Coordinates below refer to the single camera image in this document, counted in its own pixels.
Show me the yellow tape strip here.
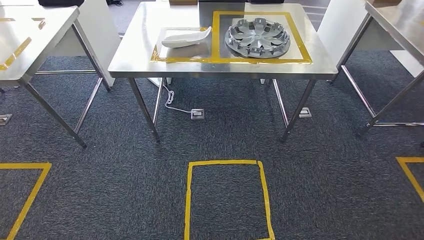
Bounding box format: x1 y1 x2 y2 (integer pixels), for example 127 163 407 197
0 37 33 71

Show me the white power cable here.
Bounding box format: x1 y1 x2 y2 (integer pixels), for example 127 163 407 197
162 84 193 114

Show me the large yellow tape rectangle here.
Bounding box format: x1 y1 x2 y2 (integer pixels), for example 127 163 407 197
211 10 313 65

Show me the white curved plastic part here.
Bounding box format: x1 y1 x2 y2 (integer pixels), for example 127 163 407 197
161 26 213 49

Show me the yellow floor tape square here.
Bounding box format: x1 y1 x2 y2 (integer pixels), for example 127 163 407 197
0 162 53 240
395 156 424 203
183 159 276 240

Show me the steel table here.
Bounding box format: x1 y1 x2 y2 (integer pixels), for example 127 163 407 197
0 4 112 149
326 0 424 137

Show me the steel workbench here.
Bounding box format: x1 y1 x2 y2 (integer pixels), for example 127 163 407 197
107 1 339 143

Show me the grey wheel cover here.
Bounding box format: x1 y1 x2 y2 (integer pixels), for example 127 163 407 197
224 17 292 59

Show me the small yellow tape rectangle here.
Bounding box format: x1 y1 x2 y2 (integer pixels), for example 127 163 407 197
150 27 215 64

